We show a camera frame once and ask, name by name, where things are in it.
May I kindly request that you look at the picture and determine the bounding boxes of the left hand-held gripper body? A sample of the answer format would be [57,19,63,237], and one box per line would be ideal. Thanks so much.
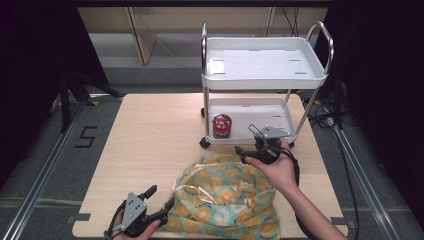
[121,192,160,239]

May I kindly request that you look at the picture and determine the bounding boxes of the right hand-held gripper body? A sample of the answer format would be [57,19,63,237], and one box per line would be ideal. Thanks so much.
[254,125,292,165]

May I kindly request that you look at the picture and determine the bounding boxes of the red round can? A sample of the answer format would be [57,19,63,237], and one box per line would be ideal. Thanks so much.
[211,113,233,140]

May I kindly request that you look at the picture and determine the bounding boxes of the green orange-print fabric bag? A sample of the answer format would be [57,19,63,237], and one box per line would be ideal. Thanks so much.
[156,152,282,240]

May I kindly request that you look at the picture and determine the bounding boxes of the white two-tier trolley cart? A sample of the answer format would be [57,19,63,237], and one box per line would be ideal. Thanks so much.
[199,20,335,150]

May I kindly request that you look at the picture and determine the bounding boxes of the person's left hand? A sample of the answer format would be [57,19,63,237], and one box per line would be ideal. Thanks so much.
[112,210,162,240]

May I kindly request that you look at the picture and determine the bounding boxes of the person's right hand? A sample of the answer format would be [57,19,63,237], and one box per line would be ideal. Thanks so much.
[244,136,300,198]

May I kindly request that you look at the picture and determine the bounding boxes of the black metal stand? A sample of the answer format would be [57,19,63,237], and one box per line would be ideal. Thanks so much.
[57,68,124,134]

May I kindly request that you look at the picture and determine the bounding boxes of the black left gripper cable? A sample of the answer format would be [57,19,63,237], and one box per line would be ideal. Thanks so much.
[103,199,129,240]

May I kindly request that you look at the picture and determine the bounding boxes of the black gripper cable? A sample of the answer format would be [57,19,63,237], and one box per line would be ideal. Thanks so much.
[103,199,129,240]
[281,147,316,240]

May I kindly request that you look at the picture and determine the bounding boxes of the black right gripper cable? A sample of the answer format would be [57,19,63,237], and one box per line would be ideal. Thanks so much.
[281,147,316,240]

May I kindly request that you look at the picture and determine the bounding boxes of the black floor cables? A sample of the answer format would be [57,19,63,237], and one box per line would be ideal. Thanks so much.
[307,98,361,232]

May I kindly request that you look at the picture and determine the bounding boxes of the metal floor rail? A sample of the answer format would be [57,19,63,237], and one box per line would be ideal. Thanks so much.
[0,99,88,240]
[329,122,403,240]

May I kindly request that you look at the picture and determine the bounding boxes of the black hanging cables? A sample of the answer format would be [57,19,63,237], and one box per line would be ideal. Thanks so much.
[281,7,300,38]

